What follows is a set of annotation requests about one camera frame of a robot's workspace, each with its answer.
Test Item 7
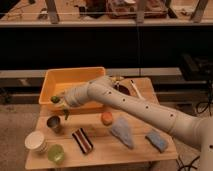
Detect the green chili pepper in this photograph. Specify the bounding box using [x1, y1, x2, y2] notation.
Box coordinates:
[50, 96, 70, 119]

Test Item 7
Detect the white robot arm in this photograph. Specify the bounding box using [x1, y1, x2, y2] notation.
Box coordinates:
[59, 76, 213, 171]

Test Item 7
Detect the metal cup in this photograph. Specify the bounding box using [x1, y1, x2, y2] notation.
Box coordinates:
[46, 116, 62, 133]

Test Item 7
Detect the white paper cup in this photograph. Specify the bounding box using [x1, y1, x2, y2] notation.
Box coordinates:
[25, 131, 47, 154]

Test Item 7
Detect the green plastic cup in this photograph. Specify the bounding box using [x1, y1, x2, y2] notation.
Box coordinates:
[47, 144, 65, 164]

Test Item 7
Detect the yellow plastic bin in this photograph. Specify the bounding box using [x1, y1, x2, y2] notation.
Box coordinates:
[39, 67, 106, 111]

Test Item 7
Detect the striped red white sponge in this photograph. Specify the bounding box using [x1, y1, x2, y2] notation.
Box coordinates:
[72, 128, 94, 155]

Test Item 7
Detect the orange round toy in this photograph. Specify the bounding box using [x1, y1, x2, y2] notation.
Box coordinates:
[101, 112, 113, 126]

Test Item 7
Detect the yellow toy banana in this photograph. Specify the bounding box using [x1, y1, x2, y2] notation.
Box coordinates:
[111, 76, 125, 82]

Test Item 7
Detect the dark red bowl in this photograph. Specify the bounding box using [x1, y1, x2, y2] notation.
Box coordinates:
[115, 84, 130, 95]

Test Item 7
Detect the light blue cloth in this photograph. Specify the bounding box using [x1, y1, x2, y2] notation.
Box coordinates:
[110, 117, 134, 149]

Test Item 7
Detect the white brush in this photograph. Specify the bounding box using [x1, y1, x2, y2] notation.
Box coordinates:
[130, 79, 144, 100]

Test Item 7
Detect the blue sponge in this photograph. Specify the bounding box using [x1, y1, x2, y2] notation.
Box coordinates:
[145, 130, 168, 153]

